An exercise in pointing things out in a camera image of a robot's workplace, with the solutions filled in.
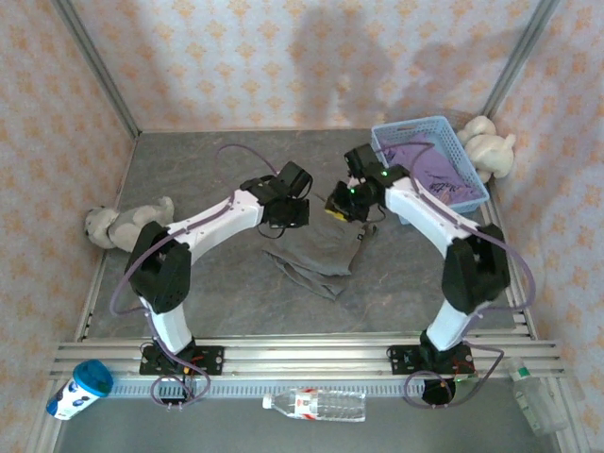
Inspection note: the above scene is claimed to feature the grey garment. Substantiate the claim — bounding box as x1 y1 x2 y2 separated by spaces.
261 207 379 301

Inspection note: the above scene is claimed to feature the purple garment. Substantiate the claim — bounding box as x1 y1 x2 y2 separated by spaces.
379 135 483 208

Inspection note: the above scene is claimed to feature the blue plastic basket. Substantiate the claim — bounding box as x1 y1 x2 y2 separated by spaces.
370 115 491 226

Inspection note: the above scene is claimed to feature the cream plush toy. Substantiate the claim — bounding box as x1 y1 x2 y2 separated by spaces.
456 114 517 183

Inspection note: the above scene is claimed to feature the grey plush toy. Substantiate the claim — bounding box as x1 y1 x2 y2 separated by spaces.
83 195 176 251

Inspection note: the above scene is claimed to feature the clear water bottle red label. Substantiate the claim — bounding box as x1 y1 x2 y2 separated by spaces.
261 387 368 423

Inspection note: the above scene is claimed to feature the clear bottle green label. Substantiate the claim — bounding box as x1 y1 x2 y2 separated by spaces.
505 356 568 437

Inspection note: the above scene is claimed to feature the wipes canister blue lid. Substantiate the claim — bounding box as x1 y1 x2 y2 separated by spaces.
44 359 115 422

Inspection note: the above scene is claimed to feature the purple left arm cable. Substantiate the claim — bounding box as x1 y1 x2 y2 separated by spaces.
109 143 284 411

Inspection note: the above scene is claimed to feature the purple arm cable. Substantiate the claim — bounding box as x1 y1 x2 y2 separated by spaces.
377 140 535 409
109 143 284 411

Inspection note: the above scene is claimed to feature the aluminium mounting rail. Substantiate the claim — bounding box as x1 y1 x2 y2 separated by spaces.
48 331 565 380

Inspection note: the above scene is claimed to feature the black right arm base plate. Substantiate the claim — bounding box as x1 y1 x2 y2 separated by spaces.
386 344 474 377

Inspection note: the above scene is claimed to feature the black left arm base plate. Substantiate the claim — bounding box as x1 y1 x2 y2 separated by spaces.
139 344 226 378

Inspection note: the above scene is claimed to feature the slotted grey cable duct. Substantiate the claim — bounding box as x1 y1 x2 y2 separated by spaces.
109 378 427 400

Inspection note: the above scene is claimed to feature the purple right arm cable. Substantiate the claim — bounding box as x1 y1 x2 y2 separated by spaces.
377 140 535 409

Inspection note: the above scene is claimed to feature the aluminium side rail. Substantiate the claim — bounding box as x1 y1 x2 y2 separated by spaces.
74 257 110 342
479 195 538 340

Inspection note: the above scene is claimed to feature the aluminium frame post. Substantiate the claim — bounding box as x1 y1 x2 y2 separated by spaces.
50 0 142 142
481 0 562 120

